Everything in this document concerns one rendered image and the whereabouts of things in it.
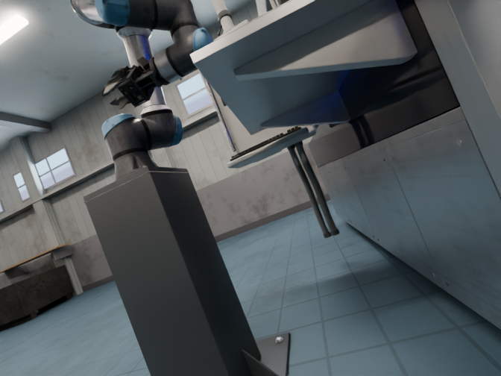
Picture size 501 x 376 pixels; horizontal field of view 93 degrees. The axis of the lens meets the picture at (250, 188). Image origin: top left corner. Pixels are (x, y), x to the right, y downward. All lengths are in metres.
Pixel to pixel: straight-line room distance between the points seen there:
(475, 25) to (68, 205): 6.84
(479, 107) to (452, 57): 0.09
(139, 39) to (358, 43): 0.73
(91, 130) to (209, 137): 2.77
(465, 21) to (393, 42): 0.12
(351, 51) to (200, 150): 4.44
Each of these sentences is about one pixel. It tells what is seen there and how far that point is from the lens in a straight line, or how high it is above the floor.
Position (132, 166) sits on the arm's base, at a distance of 0.86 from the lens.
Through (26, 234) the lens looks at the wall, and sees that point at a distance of 7.99.
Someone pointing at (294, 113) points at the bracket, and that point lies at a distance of 1.05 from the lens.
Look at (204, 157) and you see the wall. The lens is 4.84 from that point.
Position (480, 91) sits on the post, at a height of 0.61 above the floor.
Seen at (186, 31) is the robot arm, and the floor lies 1.02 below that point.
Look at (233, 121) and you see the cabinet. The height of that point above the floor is 1.06.
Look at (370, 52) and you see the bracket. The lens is 0.59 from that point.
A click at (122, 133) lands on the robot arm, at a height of 0.95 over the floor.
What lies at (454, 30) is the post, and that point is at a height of 0.71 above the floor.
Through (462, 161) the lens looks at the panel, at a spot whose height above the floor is 0.50.
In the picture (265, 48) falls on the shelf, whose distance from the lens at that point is 0.56.
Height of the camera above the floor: 0.59
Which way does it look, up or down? 2 degrees up
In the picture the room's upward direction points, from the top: 22 degrees counter-clockwise
